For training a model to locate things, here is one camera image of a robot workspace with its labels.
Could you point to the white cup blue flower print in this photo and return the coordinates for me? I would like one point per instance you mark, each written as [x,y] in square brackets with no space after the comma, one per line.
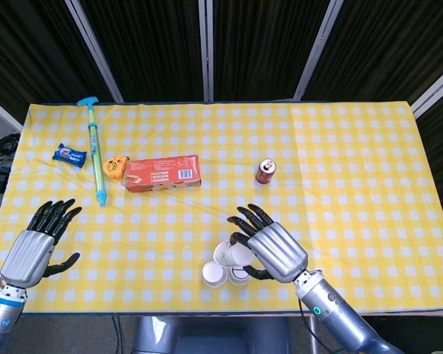
[213,274]

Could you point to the black pleated curtain panel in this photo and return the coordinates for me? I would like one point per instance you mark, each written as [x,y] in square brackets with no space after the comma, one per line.
[147,48]
[33,51]
[266,48]
[387,48]

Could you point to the orange biscuit box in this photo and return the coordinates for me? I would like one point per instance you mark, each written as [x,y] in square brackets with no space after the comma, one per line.
[162,173]

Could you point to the white partition frame post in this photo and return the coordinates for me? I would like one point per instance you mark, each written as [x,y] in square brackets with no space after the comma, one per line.
[435,92]
[206,48]
[1,112]
[94,48]
[317,48]

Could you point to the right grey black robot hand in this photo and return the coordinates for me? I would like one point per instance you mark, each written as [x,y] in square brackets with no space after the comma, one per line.
[277,250]

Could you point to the grey robot torso base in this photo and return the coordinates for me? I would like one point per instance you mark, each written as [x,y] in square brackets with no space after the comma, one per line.
[210,335]

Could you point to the white cup green leaf print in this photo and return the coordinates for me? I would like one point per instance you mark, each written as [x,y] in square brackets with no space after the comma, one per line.
[229,254]

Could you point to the white cup line-marked bottom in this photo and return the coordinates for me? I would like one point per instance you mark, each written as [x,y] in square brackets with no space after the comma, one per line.
[238,276]

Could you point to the yellow white checked tablecloth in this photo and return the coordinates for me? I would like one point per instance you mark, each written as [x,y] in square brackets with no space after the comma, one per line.
[221,155]

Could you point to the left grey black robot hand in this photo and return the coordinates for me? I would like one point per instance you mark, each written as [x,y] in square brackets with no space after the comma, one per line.
[27,254]

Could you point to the yellow snack packet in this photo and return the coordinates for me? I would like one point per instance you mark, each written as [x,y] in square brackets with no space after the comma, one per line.
[114,167]

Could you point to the green blue toy water pump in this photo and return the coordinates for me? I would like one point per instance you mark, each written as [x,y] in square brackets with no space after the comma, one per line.
[94,147]

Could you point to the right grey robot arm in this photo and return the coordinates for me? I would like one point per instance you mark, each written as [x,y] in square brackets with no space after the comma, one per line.
[339,317]

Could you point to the red drink can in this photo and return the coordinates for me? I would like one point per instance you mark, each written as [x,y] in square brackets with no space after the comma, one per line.
[266,172]

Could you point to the blue cookie packet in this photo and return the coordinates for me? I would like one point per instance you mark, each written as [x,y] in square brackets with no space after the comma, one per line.
[69,155]

